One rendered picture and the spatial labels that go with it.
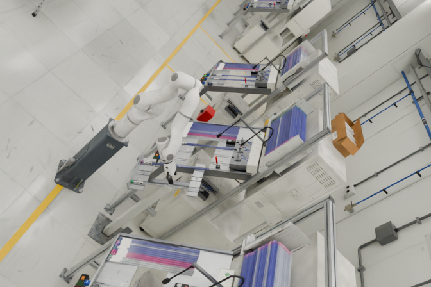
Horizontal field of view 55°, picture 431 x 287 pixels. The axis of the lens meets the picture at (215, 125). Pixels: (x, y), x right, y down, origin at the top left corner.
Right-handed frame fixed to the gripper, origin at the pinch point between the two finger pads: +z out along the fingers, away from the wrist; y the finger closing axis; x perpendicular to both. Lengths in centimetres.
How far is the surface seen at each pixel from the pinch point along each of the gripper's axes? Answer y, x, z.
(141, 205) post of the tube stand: 8.0, 33.7, 32.3
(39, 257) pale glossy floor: -39, 95, 37
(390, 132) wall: 223, -184, 123
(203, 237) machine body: 29, 0, 89
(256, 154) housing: 48, -51, 18
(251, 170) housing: 33, -48, 21
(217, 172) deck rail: 31.9, -22.2, 21.3
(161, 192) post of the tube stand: 8.0, 15.0, 19.8
